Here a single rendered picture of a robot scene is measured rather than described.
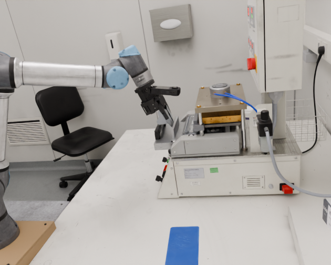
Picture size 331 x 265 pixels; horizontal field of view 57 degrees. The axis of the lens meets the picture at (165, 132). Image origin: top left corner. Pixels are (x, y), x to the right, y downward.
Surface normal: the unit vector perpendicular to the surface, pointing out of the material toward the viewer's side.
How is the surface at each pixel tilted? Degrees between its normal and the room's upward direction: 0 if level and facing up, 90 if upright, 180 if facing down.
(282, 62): 90
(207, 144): 90
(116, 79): 86
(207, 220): 0
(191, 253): 0
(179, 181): 90
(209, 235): 0
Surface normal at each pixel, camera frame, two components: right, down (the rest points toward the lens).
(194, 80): -0.19, 0.40
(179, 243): -0.15, -0.91
